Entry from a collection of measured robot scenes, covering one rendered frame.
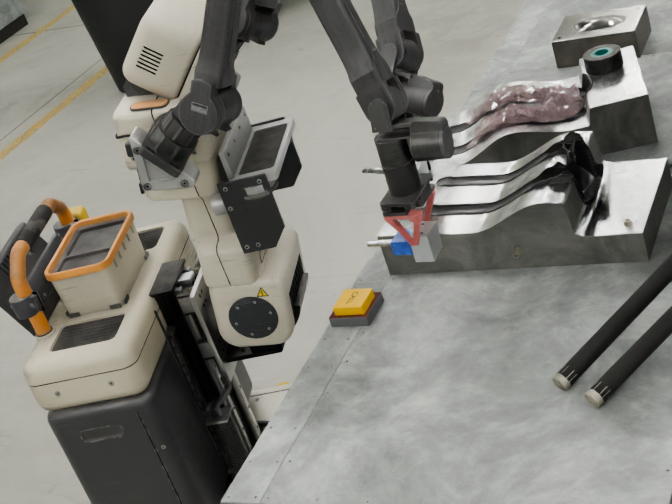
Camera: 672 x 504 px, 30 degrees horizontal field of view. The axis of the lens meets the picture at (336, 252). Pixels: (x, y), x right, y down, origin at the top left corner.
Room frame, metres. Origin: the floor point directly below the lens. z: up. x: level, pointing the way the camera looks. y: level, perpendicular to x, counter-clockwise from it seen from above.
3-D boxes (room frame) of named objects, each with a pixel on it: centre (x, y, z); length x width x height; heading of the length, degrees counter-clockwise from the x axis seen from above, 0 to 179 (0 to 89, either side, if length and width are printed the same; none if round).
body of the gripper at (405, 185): (1.94, -0.15, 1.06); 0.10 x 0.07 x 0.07; 148
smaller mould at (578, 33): (2.77, -0.77, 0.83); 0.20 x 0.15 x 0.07; 58
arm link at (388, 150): (1.93, -0.16, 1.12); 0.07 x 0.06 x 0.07; 62
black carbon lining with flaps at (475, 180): (2.10, -0.36, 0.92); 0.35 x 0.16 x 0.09; 58
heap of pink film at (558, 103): (2.42, -0.48, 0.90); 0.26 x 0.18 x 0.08; 75
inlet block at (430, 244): (1.96, -0.11, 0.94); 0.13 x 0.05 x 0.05; 58
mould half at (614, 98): (2.43, -0.48, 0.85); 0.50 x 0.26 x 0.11; 75
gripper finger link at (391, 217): (1.93, -0.14, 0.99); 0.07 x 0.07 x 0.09; 58
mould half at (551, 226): (2.08, -0.36, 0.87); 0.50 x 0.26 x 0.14; 58
